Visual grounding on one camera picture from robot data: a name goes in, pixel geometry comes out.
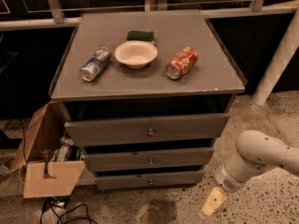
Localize silver white gripper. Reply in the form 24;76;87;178
201;163;244;217

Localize grey bottom drawer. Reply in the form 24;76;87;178
94;170;204;190

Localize grey drawer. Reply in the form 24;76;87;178
65;113;229;147
94;170;204;190
83;147;214;172

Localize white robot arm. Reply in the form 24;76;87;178
201;130;299;217

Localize grey top drawer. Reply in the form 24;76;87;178
65;113;229;147

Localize grey middle drawer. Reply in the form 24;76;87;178
83;147;214;172

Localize grey drawer cabinet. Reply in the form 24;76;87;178
50;10;246;179

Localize red soda can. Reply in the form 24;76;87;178
166;47;198;79

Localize bottles inside cardboard box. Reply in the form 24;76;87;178
39;136;81;162

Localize white paper bowl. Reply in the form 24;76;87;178
114;40;158;69

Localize white diagonal pole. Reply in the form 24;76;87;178
252;8;299;105

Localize brown cardboard box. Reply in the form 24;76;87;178
9;103;85;199

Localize blue silver soda can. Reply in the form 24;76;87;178
79;47;111;82

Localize green sponge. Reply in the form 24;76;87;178
127;30;154;44

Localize metal railing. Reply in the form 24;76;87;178
0;0;299;32

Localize black cables on floor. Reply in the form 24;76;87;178
38;197;99;224

